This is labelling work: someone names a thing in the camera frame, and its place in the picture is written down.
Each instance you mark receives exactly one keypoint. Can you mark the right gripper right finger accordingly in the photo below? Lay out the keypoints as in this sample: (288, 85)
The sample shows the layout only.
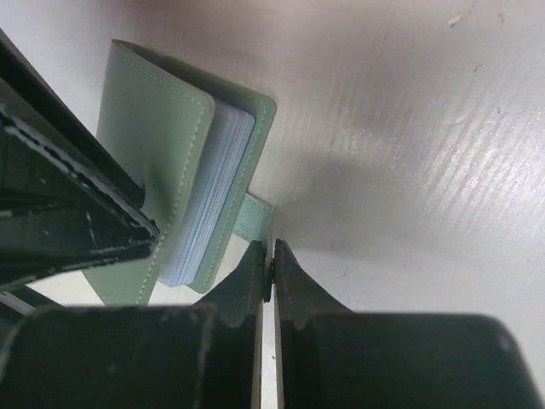
(329, 356)

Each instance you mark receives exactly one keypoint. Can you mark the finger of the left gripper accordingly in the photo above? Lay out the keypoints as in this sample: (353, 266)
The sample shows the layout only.
(21, 76)
(58, 214)

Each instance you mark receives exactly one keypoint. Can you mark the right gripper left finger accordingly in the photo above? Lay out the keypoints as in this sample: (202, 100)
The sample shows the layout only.
(204, 355)

